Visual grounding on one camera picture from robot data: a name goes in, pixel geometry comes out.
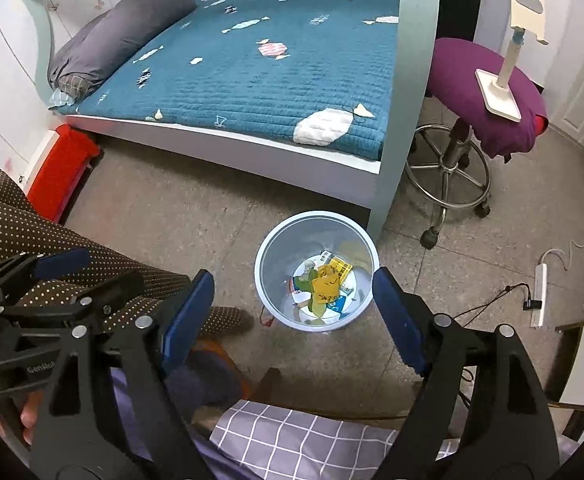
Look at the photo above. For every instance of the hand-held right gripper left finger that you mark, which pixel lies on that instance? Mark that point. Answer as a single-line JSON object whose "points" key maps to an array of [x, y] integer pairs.
{"points": [[187, 321]]}

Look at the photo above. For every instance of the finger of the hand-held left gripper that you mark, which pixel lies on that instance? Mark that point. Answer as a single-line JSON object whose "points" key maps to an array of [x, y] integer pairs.
{"points": [[117, 286], [62, 263]]}

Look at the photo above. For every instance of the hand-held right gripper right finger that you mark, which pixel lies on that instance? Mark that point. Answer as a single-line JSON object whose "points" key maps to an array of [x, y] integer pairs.
{"points": [[398, 316]]}

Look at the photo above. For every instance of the yellow plastic bag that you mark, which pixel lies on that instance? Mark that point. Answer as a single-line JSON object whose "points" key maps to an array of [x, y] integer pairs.
{"points": [[327, 285]]}

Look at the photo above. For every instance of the light blue plastic bin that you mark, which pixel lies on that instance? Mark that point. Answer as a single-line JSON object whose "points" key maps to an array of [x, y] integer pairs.
{"points": [[272, 255]]}

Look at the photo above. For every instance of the person's left hand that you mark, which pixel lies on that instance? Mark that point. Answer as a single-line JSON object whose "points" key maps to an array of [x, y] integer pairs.
{"points": [[32, 416]]}

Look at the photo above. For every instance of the brown dotted tablecloth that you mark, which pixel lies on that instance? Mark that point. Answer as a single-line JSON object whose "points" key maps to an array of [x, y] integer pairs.
{"points": [[32, 230]]}

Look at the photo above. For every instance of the orange slipper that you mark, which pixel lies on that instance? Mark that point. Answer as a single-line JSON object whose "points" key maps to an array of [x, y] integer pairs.
{"points": [[228, 356]]}

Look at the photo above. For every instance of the blue snack wrapper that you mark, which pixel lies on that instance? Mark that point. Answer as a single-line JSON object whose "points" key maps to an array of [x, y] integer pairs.
{"points": [[341, 304]]}

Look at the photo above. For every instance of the person's leg in purple trousers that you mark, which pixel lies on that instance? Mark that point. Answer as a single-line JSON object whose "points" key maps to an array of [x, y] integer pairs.
{"points": [[202, 382]]}

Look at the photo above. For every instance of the red plastic stool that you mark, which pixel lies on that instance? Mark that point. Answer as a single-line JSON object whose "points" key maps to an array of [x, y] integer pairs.
{"points": [[62, 165]]}

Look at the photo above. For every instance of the green wrapper strip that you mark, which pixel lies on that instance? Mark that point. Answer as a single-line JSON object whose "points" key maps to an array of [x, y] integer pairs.
{"points": [[306, 280]]}

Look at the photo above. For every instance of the white board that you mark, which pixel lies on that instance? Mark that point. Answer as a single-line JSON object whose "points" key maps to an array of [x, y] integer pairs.
{"points": [[39, 155]]}

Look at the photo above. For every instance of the black charger plug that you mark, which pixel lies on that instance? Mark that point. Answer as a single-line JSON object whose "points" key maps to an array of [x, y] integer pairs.
{"points": [[533, 304]]}

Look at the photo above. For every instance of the white power strip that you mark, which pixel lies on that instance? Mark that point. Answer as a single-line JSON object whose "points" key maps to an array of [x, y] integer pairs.
{"points": [[540, 285]]}

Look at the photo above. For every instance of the grey checked cloth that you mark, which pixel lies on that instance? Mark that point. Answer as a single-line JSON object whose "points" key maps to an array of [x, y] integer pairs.
{"points": [[282, 440]]}

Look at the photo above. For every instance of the plaid pillow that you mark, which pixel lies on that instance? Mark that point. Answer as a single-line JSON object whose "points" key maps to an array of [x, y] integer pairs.
{"points": [[62, 97]]}

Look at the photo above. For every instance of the bed with teal mattress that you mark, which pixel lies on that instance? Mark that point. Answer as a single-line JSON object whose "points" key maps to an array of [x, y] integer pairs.
{"points": [[414, 85]]}

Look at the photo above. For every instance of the grey rolled duvet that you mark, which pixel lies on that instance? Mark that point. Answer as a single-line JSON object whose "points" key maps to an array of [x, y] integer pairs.
{"points": [[117, 30]]}

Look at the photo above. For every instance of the teal quilted mattress cover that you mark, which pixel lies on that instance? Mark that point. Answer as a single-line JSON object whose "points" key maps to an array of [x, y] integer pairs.
{"points": [[252, 85]]}

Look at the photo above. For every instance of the white phone stand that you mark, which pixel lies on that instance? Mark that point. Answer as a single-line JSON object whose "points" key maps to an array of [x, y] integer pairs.
{"points": [[497, 95]]}

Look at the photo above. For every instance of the purple swivel stool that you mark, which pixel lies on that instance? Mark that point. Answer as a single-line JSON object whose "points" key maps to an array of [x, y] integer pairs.
{"points": [[462, 75]]}

